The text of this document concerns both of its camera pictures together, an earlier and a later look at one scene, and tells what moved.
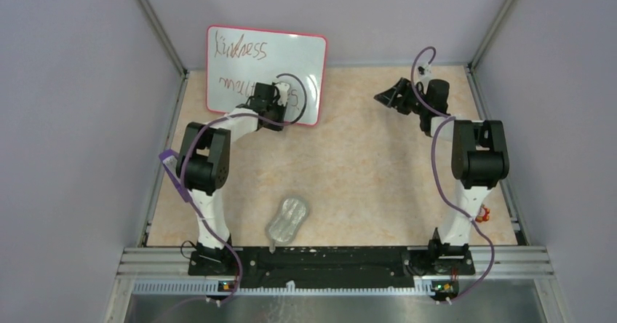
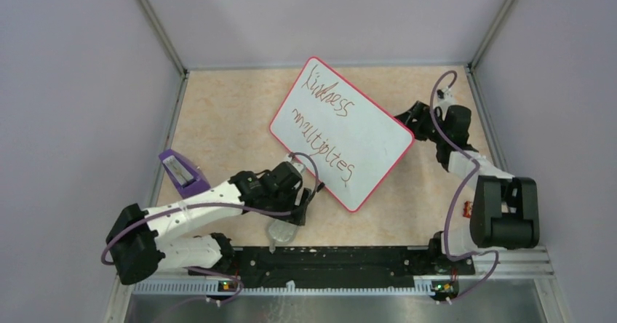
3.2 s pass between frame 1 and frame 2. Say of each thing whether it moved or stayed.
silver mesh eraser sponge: stayed
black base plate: stayed
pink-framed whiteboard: moved
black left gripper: moved
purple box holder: stayed
